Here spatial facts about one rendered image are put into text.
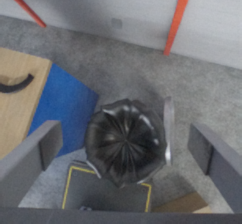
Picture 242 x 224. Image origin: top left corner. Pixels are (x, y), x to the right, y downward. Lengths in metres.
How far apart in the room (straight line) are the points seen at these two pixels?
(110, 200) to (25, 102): 0.97
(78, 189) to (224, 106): 1.48
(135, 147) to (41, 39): 1.65
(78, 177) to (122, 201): 0.39
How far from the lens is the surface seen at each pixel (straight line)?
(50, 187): 2.01
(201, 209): 1.56
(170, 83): 1.75
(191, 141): 0.17
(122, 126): 1.15
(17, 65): 1.01
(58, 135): 0.17
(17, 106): 0.95
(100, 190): 1.48
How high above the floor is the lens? 1.68
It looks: 79 degrees down
